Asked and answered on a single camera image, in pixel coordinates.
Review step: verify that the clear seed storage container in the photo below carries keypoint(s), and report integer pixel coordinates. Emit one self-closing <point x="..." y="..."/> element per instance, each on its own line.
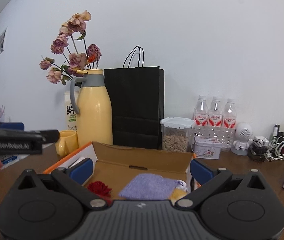
<point x="176" y="133"/>

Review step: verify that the yellow ceramic mug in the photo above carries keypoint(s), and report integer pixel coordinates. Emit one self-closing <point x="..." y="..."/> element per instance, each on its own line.
<point x="67" y="142"/>

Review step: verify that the yellow plush toy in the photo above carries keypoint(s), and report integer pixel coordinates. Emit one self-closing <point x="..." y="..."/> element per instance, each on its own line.
<point x="179" y="192"/>

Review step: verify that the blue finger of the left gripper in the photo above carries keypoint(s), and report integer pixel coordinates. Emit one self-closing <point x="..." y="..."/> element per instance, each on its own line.
<point x="12" y="125"/>

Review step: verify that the orange cardboard box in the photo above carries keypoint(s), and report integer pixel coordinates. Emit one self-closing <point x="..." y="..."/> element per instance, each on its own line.
<point x="116" y="166"/>

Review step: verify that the yellow thermos jug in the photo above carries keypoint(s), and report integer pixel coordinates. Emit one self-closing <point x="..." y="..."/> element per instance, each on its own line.
<point x="92" y="105"/>

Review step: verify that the water bottle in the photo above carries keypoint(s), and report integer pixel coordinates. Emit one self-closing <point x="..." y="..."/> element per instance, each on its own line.
<point x="228" y="125"/>
<point x="215" y="118"/>
<point x="200" y="116"/>

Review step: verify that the right water bottle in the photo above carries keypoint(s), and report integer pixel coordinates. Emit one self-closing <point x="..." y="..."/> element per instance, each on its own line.
<point x="228" y="125"/>

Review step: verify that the left water bottle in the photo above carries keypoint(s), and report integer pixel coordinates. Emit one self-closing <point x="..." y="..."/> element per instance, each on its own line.
<point x="200" y="116"/>

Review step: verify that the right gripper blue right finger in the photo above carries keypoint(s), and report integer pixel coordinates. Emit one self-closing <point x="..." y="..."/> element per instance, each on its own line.
<point x="211" y="182"/>

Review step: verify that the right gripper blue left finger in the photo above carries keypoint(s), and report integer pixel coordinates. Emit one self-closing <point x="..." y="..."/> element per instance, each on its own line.
<point x="72" y="179"/>

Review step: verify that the dried pink rose bouquet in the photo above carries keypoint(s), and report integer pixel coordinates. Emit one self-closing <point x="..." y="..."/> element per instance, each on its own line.
<point x="70" y="42"/>

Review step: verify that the red artificial flower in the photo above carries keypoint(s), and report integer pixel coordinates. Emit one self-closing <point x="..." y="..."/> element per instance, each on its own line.
<point x="99" y="188"/>

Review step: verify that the white astronaut figurine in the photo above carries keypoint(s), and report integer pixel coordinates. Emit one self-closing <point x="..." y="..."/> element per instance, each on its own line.
<point x="242" y="135"/>

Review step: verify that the purple folded cloth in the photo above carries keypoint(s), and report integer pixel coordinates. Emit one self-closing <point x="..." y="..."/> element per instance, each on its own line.
<point x="147" y="186"/>

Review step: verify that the white milk carton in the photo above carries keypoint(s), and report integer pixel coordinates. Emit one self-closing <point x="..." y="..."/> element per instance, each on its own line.
<point x="70" y="115"/>

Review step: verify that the black paper shopping bag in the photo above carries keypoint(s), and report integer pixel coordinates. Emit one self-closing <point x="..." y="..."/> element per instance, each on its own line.
<point x="137" y="101"/>

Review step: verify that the middle water bottle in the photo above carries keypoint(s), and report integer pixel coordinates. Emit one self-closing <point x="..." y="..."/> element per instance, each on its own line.
<point x="215" y="118"/>

